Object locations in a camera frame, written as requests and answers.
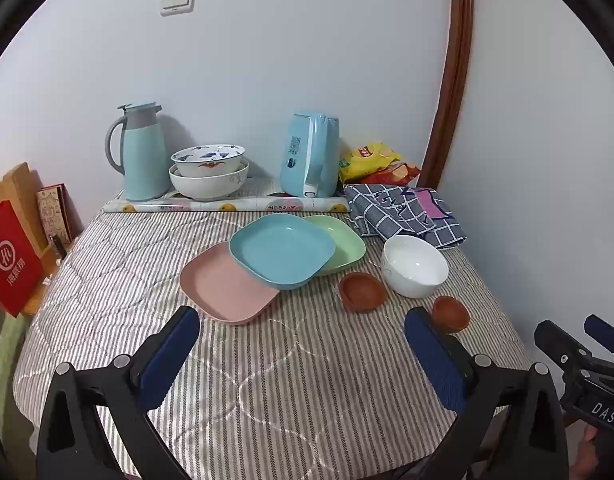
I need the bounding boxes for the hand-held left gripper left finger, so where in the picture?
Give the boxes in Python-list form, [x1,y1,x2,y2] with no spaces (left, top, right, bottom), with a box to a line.
[37,306,202,480]

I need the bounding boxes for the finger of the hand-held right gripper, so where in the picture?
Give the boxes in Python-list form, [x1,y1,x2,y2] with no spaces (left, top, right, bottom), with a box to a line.
[584,314,614,366]
[534,320,595,386]

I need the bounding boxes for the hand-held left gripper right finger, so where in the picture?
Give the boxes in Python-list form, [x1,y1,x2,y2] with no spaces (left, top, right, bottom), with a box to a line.
[404,307,570,480]

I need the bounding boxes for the smaller brown bowl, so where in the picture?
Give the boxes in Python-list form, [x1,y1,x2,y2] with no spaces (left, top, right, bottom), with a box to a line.
[431,295,471,334]

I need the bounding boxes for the pink plate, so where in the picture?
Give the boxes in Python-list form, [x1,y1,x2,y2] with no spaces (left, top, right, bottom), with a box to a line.
[179,241,282,323]

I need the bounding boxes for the larger brown bowl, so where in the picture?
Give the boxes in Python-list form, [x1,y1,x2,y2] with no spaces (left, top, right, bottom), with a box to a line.
[338,272,388,314]

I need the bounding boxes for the small white bowl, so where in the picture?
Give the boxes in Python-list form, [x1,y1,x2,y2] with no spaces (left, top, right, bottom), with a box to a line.
[381,234,449,299]

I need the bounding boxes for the green plate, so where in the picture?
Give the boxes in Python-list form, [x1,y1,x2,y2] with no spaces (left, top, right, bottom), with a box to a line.
[302,215,366,277]

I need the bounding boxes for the blue plate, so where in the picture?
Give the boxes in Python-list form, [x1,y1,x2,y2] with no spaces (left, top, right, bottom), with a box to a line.
[229,214,336,291]

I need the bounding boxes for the person's right hand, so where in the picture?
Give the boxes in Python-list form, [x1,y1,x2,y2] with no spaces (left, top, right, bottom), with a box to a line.
[573,425,600,480]

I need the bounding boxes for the striped quilted blanket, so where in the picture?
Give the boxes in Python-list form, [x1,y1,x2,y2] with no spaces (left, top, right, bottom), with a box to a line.
[13,195,532,480]

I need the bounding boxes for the wooden side table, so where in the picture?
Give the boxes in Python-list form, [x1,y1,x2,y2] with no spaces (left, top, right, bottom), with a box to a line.
[22,240,70,317]

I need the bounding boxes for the fruit-print table mat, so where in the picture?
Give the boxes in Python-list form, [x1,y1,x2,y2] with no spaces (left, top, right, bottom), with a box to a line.
[103,176,350,214]

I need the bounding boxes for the blue checked cloth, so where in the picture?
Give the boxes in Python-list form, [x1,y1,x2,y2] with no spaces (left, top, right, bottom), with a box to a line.
[344,183,466,251]

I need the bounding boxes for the green cloth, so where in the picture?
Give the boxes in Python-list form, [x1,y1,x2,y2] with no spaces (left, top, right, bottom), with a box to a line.
[0,310,30,436]

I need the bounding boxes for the large white swirl-pattern bowl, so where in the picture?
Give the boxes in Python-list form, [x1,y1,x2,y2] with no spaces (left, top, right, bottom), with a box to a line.
[168,159,250,200]

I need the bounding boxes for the red paper bag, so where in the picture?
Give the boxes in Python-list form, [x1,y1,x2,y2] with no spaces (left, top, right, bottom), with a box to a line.
[0,199,45,317]

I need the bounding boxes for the patterned flat box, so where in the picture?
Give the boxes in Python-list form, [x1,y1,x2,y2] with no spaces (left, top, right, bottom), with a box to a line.
[36,183,72,246]

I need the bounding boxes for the red chip bag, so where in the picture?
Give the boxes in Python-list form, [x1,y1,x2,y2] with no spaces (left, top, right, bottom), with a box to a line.
[359,161,422,187]

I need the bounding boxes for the blue and red patterned bowl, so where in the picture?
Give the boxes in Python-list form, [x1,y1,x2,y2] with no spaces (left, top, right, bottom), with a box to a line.
[171,144,246,178]

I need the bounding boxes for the light blue thermos jug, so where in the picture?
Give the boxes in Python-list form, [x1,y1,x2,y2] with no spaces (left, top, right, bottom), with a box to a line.
[105,102,168,202]

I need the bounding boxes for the yellow chip bag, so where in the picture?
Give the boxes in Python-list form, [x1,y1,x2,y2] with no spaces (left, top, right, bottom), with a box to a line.
[339,142,402,184]

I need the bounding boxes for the light blue electric kettle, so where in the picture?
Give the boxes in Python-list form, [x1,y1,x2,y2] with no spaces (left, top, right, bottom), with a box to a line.
[279,110,340,198]

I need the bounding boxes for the brown wooden door frame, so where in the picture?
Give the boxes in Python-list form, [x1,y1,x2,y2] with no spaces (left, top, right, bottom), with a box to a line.
[418,0,475,188]

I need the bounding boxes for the white light switch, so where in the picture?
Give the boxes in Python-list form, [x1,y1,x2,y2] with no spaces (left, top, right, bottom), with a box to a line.
[160,0,196,17]

